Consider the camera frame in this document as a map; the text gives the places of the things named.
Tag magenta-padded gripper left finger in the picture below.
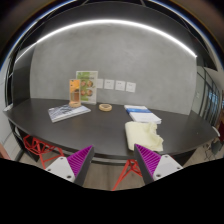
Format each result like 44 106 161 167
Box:
44 144 95 187

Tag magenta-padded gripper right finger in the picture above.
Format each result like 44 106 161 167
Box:
133 143 184 185

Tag cream white towel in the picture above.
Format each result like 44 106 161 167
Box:
124 120 165 153

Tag white book with blue stripe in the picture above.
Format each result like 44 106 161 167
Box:
123 104 163 125

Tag grey printed magazine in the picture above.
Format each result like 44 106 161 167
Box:
47 103 92 124

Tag orange sign on wooden base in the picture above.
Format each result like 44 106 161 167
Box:
68 78 82 108

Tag green menu sign stand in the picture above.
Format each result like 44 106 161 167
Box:
75 70 99 106

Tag black framed glass partition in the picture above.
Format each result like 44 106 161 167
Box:
196 64 224 124

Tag white ceiling light strip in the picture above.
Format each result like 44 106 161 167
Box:
13 18 199 64

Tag red metal frame leg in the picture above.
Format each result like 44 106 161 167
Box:
111 158 144 192
22 134 65 170

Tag round wooden ring coaster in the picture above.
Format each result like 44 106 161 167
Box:
98 103 113 112

